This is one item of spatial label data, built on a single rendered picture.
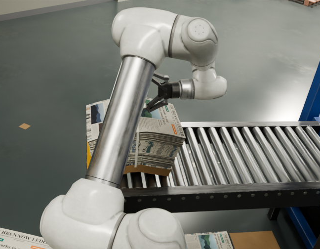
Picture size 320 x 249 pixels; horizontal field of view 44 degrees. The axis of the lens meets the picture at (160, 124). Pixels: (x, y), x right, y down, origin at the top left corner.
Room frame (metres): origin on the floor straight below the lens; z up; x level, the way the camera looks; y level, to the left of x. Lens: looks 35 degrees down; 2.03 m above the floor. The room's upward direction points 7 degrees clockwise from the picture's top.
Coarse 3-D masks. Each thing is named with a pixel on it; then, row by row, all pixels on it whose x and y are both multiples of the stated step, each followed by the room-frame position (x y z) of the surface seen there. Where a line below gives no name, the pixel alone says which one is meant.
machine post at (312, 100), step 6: (318, 66) 2.18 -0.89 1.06; (318, 72) 2.16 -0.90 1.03; (318, 78) 2.14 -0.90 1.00; (312, 84) 2.18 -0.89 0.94; (318, 84) 2.12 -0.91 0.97; (312, 90) 2.16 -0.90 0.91; (318, 90) 2.11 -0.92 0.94; (312, 96) 2.14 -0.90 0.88; (318, 96) 2.12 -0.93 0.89; (306, 102) 2.17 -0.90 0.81; (312, 102) 2.12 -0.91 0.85; (318, 102) 2.12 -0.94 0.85; (306, 108) 2.15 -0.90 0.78; (312, 108) 2.11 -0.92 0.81; (318, 108) 2.12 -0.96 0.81; (306, 114) 2.13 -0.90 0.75; (312, 114) 2.12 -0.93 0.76; (318, 114) 2.13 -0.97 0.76; (300, 120) 2.17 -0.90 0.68; (306, 120) 2.11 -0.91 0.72; (312, 120) 2.12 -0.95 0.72
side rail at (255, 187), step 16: (128, 192) 1.23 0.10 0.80; (144, 192) 1.24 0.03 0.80; (160, 192) 1.25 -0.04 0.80; (176, 192) 1.26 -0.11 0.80; (192, 192) 1.27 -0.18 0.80; (208, 192) 1.28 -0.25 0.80; (224, 192) 1.30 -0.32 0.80; (240, 192) 1.31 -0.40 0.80; (256, 192) 1.33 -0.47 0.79; (272, 192) 1.35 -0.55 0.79; (288, 192) 1.36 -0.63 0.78; (304, 192) 1.38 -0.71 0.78; (128, 208) 1.20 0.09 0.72; (144, 208) 1.22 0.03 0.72; (176, 208) 1.25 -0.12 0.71; (192, 208) 1.27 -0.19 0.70; (208, 208) 1.28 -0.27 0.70; (224, 208) 1.30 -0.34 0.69; (240, 208) 1.32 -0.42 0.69; (256, 208) 1.33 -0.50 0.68
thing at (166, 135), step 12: (168, 108) 1.58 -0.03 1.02; (156, 120) 1.44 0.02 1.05; (168, 120) 1.47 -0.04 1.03; (156, 132) 1.34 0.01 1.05; (168, 132) 1.37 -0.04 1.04; (180, 132) 1.40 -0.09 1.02; (156, 144) 1.34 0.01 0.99; (168, 144) 1.36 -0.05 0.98; (180, 144) 1.37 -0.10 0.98; (144, 156) 1.33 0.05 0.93; (156, 156) 1.34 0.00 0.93; (168, 156) 1.35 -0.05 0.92; (168, 168) 1.36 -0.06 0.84
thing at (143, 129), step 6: (144, 120) 1.41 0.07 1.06; (144, 126) 1.36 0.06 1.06; (144, 132) 1.33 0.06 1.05; (144, 138) 1.33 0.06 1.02; (132, 144) 1.32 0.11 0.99; (138, 144) 1.32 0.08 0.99; (144, 144) 1.33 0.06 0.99; (132, 150) 1.32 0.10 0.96; (138, 150) 1.32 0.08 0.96; (132, 156) 1.32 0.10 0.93; (138, 156) 1.32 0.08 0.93; (132, 162) 1.32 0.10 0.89; (138, 162) 1.32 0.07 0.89
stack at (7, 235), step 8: (0, 232) 0.92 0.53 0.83; (8, 232) 0.92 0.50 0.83; (16, 232) 0.93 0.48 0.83; (0, 240) 0.89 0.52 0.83; (8, 240) 0.89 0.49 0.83; (16, 240) 0.89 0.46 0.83; (24, 240) 0.90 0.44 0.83; (32, 240) 0.90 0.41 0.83; (40, 240) 0.91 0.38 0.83; (0, 248) 0.85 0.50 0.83; (8, 248) 0.86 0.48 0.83; (16, 248) 0.86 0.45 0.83; (24, 248) 0.87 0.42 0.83; (32, 248) 0.87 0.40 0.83; (40, 248) 0.87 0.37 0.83; (48, 248) 0.88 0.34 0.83
